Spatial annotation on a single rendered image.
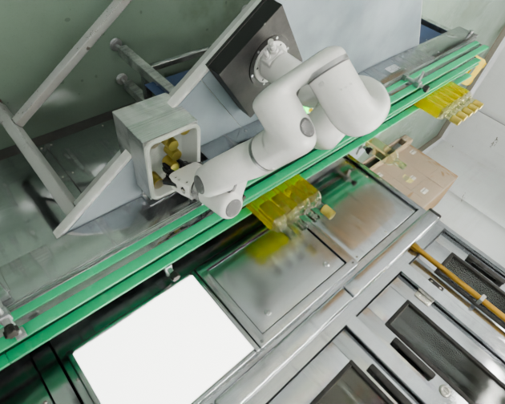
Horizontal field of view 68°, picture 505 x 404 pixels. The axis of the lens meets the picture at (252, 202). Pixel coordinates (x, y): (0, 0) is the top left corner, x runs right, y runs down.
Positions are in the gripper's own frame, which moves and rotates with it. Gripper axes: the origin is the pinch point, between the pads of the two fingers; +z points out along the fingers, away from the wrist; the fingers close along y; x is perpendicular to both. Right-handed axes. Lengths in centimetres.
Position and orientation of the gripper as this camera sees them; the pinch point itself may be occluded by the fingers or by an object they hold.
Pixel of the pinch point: (173, 166)
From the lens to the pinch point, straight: 115.7
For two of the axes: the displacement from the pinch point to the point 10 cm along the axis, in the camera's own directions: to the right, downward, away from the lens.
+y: 7.5, -4.5, 4.9
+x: -0.7, -7.8, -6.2
